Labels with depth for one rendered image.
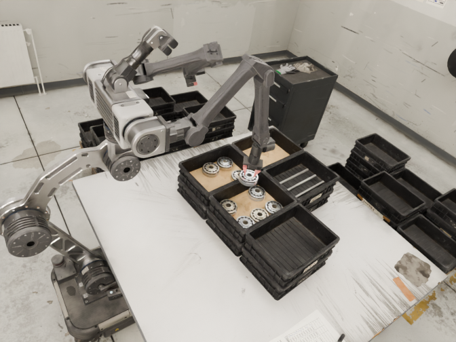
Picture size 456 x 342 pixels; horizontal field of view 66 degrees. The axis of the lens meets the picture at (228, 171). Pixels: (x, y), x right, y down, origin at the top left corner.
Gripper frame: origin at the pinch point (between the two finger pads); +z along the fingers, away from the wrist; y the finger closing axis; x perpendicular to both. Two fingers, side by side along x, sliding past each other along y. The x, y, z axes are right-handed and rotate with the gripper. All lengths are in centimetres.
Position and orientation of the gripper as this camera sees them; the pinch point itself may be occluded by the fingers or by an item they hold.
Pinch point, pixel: (249, 174)
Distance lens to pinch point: 187.8
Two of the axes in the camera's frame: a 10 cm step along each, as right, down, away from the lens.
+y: -9.8, -2.1, -0.3
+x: -1.0, 6.2, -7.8
